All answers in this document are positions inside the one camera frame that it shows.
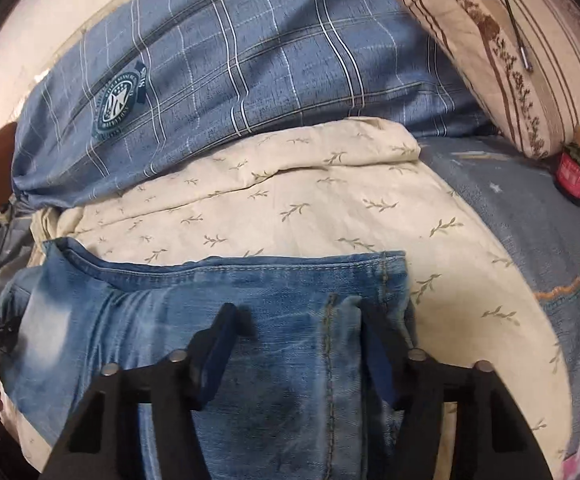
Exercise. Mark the red box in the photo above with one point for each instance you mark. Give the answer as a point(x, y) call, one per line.
point(572, 175)

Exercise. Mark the blue plaid blanket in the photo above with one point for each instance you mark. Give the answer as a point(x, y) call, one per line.
point(270, 60)

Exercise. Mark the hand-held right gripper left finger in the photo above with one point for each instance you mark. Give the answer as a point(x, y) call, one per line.
point(218, 347)

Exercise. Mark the blue denim pants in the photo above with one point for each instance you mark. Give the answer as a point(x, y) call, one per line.
point(280, 310)

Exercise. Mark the cream leaf-print sheet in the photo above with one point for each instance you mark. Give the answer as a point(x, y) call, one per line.
point(320, 200)

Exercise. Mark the grey patterned bedsheet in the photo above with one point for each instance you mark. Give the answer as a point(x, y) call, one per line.
point(544, 220)

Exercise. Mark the striped floral pillow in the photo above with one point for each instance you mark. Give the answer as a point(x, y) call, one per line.
point(544, 20)

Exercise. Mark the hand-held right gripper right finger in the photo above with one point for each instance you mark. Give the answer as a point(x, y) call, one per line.
point(378, 360)

